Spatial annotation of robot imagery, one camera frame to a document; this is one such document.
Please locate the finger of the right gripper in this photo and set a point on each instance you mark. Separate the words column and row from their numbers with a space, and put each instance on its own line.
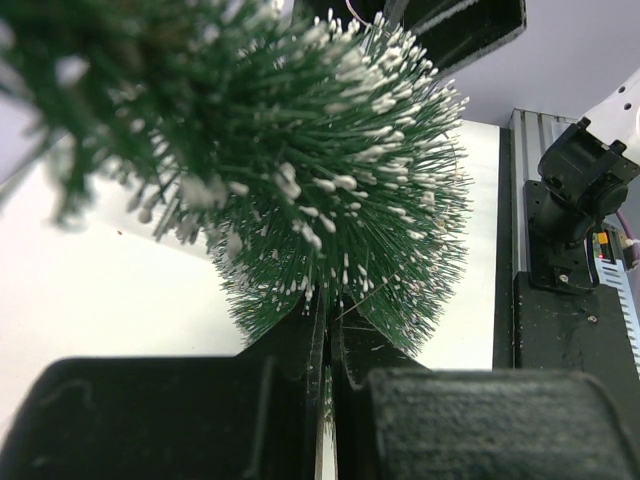
column 457, row 33

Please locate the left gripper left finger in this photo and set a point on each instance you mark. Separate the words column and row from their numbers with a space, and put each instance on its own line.
column 254, row 415

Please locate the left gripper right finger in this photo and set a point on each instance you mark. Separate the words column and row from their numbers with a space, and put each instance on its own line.
column 396, row 419

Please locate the small green christmas tree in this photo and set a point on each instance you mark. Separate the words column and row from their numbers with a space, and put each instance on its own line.
column 314, row 157

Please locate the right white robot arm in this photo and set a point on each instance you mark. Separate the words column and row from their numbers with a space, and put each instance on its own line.
column 583, row 176

